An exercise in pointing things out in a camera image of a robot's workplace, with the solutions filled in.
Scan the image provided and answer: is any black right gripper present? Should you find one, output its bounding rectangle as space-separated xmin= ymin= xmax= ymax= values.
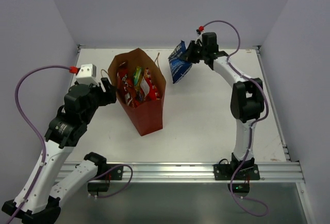
xmin=179 ymin=40 xmax=207 ymax=63

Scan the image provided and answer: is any blue Kettle potato chips bag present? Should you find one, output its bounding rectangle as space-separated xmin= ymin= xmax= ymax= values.
xmin=168 ymin=41 xmax=192 ymax=84

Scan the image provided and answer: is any red brown paper bag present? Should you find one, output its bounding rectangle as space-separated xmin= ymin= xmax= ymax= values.
xmin=107 ymin=48 xmax=166 ymax=136

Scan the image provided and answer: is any red patterned snack bag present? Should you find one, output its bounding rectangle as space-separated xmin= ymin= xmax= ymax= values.
xmin=140 ymin=68 xmax=160 ymax=100

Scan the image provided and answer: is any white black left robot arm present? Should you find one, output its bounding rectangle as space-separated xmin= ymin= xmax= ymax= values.
xmin=2 ymin=78 xmax=117 ymax=223

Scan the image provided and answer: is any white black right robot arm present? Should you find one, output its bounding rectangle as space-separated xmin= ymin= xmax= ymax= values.
xmin=181 ymin=30 xmax=265 ymax=179

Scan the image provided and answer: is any red Doritos chip bag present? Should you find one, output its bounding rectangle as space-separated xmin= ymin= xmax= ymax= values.
xmin=117 ymin=61 xmax=139 ymax=108

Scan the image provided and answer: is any green yellow candy packet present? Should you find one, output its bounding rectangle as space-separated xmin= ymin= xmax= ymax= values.
xmin=133 ymin=66 xmax=143 ymax=88

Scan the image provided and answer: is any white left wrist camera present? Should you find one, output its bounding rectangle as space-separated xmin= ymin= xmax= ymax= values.
xmin=76 ymin=64 xmax=98 ymax=85

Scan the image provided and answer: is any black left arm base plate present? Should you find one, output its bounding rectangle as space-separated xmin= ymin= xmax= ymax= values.
xmin=90 ymin=163 xmax=123 ymax=181

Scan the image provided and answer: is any aluminium front mounting rail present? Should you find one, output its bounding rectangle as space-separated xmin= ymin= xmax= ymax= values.
xmin=55 ymin=161 xmax=305 ymax=183

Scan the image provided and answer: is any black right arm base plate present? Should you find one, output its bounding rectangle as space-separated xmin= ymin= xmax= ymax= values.
xmin=213 ymin=158 xmax=260 ymax=181

